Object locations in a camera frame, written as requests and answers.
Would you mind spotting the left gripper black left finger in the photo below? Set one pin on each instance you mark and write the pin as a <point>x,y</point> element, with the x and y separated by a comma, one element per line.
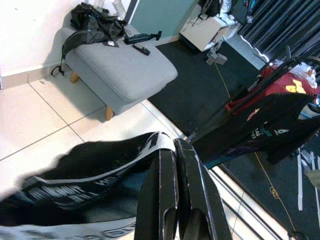
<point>157,200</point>

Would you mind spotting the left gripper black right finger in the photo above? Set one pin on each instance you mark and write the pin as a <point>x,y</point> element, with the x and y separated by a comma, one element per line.
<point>200,200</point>

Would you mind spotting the black garment with white print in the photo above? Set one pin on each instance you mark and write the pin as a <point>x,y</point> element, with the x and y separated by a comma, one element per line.
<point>75,170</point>

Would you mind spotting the black t-shirt with teal print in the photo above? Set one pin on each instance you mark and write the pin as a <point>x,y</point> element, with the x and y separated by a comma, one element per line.
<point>262,120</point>

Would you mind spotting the long white tape strip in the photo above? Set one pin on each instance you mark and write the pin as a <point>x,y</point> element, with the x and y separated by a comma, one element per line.
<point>300,180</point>

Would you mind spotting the black floor mat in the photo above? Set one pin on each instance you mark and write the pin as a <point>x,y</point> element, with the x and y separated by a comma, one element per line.
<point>195,82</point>

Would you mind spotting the grey upholstered ottoman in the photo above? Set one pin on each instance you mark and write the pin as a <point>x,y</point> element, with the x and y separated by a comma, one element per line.
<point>120,70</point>

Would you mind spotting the red t-shirt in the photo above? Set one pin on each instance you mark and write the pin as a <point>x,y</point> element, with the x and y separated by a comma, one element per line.
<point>275,85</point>

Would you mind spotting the grey power adapter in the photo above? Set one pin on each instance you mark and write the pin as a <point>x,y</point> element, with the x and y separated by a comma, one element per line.
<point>220,59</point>

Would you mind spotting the yellow cloth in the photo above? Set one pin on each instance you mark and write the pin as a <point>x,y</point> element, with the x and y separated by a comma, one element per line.
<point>296,87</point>

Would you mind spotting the black remote control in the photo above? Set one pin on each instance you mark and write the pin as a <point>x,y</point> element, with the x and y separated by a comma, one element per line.
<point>141,49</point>

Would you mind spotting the black handheld tool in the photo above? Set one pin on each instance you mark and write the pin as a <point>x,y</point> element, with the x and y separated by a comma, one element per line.
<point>136,38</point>

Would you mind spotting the white cabinet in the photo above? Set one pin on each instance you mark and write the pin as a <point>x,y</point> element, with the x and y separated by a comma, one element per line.
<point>207,32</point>

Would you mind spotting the black jacket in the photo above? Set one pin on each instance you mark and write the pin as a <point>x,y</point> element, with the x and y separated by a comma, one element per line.
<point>92,22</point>

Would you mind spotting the black striped curtain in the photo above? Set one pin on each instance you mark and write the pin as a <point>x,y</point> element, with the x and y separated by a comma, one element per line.
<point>280,25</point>

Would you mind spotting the black bag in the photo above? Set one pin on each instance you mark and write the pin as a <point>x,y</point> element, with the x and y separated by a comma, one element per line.
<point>211,7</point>

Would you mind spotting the black clothes rack frame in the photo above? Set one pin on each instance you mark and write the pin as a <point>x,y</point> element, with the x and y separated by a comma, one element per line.
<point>265,86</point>

